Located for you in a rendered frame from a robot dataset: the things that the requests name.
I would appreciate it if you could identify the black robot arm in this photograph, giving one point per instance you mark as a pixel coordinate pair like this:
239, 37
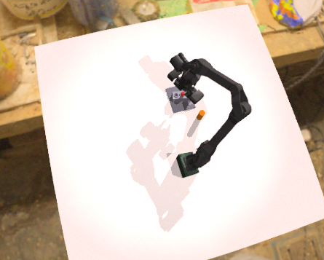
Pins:
192, 72

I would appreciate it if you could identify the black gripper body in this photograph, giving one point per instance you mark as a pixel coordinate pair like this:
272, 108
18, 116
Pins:
195, 94

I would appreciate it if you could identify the orange cylinder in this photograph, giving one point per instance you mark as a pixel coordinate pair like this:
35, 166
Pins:
200, 114

